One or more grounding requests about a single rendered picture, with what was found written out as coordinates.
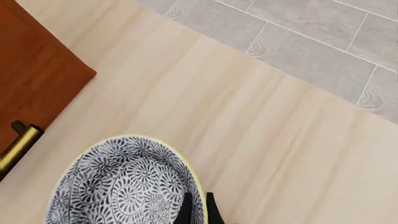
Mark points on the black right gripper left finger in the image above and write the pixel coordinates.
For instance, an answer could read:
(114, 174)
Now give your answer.
(184, 213)

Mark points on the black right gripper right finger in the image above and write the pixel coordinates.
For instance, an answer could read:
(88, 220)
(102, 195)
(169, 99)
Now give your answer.
(213, 211)

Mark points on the black and white patterned bowl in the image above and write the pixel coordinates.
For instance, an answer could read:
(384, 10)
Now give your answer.
(124, 182)

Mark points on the wooden cabinet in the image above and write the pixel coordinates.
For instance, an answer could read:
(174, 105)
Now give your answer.
(34, 70)

